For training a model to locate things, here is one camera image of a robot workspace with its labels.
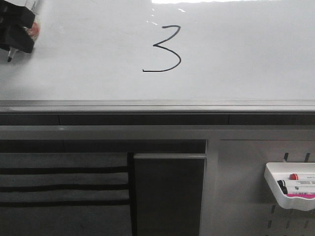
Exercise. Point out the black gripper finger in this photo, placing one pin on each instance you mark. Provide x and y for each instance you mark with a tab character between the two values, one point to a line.
11	14
15	36

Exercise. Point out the taped black whiteboard marker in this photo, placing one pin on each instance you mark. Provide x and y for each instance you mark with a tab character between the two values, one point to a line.
32	5

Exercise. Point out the grey metal cross beam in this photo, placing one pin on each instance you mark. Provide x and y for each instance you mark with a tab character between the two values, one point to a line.
158	132

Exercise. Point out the grey fabric with black stripes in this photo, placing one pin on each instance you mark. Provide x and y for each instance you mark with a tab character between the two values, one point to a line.
67	194

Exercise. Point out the dark grey metal panel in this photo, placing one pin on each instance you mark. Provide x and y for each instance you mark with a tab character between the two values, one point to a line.
169	193

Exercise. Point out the grey pegboard panel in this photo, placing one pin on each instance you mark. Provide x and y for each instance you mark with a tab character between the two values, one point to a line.
237	200

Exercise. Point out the upper black capped marker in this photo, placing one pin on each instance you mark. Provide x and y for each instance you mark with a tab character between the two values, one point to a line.
295	183

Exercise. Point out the black capped marker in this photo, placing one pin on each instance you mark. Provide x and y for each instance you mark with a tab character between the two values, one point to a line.
298	190
295	183

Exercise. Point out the lower black capped marker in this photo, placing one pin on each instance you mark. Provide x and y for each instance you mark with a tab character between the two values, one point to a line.
298	190

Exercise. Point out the red capped marker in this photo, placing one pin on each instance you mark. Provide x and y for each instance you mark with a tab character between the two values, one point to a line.
302	177

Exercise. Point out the white plastic marker tray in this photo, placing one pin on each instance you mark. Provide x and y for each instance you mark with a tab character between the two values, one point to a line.
275	171

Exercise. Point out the white whiteboard with metal frame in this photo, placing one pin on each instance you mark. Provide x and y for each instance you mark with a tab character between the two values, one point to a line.
166	56

